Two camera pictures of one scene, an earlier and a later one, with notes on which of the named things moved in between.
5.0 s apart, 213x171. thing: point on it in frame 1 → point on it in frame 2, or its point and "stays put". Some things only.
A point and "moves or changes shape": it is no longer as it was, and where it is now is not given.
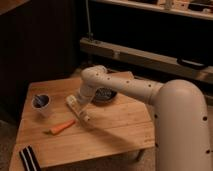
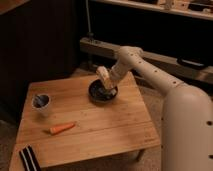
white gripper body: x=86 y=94 → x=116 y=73
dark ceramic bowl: x=104 y=95 stays put
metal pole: x=88 y=16 stays put
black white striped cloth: x=29 y=159 stays put
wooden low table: x=49 y=123 stays put
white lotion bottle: x=75 y=106 moves or changes shape
